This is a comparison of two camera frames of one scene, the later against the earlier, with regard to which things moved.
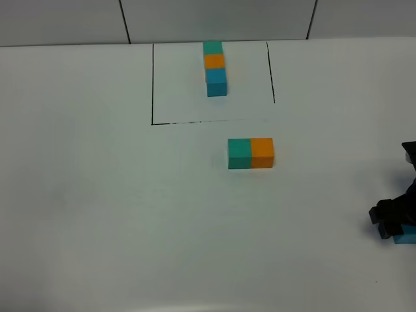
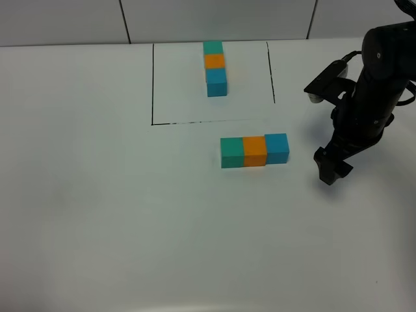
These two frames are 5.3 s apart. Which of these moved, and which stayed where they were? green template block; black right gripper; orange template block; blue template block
Moved: black right gripper
Stayed: blue template block; green template block; orange template block
